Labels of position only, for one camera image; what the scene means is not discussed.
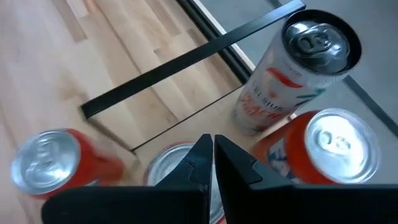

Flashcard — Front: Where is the red Fanta strawberry can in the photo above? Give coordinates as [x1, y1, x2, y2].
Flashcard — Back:
[250, 108, 382, 186]
[9, 128, 125, 200]

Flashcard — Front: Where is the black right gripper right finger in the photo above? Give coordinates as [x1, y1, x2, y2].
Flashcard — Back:
[214, 134, 398, 224]

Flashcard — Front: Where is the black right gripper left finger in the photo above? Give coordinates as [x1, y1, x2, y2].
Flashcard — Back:
[41, 133, 215, 224]

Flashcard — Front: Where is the white Celsius can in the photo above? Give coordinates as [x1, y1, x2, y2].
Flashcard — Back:
[231, 9, 363, 136]

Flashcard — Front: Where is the black aluminium table frame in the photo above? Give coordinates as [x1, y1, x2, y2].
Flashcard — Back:
[176, 0, 253, 84]

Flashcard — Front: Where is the red soda can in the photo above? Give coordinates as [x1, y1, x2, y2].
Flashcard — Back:
[143, 141, 226, 224]

